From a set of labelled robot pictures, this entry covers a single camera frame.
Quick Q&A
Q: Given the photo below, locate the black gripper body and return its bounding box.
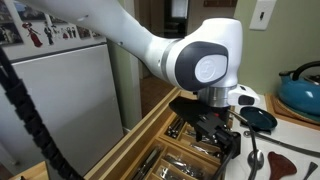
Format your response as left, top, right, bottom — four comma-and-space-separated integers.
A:
194, 111, 242, 160

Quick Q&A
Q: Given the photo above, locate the silver fork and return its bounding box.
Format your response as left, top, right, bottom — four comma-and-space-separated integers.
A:
189, 143, 223, 158

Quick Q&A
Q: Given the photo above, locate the silver spoon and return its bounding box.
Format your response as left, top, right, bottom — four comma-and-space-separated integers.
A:
247, 149, 265, 170

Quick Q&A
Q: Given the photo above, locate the red spoon rest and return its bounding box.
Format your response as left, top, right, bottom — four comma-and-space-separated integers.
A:
267, 151, 298, 180

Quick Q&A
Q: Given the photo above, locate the light wooden drawer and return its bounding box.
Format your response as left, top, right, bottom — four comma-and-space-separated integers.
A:
83, 87, 236, 180

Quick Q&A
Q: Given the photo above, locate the wooden cutlery tray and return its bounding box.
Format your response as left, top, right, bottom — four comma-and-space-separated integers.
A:
159, 113, 234, 158
119, 138, 223, 180

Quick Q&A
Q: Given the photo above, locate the silver table knife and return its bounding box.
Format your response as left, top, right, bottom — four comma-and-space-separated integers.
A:
131, 146, 163, 180
171, 118, 187, 140
166, 117, 181, 139

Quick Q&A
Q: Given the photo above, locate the black bowl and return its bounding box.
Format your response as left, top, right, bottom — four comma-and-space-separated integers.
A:
239, 106, 279, 132

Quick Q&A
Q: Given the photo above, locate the silver cutlery piece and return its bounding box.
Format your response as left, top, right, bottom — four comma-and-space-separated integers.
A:
164, 154, 206, 178
159, 166, 181, 180

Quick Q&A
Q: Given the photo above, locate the wooden trivet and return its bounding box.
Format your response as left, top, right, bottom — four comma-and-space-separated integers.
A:
264, 93, 320, 132

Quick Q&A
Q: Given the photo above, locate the long slender utensil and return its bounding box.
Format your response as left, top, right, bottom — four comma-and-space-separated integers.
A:
242, 130, 320, 158

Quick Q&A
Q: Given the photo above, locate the blue kettle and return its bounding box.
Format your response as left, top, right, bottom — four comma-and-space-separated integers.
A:
278, 60, 320, 118

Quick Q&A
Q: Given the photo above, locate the black utensil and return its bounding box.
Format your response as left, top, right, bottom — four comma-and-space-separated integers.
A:
302, 161, 320, 180

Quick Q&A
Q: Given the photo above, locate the white refrigerator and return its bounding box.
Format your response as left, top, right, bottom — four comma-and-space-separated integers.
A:
0, 0, 125, 178

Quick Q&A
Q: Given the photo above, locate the dark suited man magnet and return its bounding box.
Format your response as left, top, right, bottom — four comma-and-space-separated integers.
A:
43, 20, 55, 46

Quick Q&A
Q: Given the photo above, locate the red lady fridge magnet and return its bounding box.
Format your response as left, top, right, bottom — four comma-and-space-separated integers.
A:
21, 21, 44, 49

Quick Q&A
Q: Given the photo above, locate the fridge photo print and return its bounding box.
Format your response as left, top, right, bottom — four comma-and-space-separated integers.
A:
0, 22, 25, 46
13, 0, 47, 22

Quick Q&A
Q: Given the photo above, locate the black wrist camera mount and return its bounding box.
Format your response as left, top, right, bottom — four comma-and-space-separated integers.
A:
168, 97, 232, 126

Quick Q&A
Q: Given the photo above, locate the thin black camera cable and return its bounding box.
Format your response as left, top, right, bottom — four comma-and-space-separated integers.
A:
213, 109, 260, 180

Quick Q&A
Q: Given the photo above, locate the white light switch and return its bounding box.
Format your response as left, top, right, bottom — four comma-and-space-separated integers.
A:
249, 0, 278, 31

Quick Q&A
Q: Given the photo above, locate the wooden coat hook rail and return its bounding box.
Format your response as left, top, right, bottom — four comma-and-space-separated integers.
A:
203, 0, 239, 8

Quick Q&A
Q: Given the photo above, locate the thick black cable conduit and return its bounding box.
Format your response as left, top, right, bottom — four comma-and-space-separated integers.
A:
0, 46, 85, 180

